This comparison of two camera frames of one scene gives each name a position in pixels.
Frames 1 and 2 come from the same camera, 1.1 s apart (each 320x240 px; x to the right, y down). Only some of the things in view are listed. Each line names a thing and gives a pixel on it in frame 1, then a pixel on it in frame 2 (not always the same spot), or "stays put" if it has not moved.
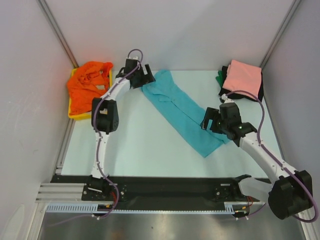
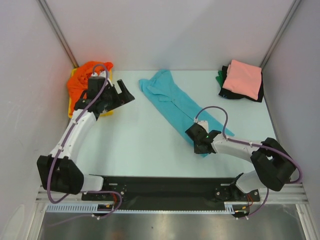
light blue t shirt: [183, 112] stays put
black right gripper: [212, 120] → [197, 139]
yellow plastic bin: [88, 115] stays put
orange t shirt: [82, 80] stays put
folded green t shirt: [220, 78] stays put
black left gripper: [147, 78] → [121, 98]
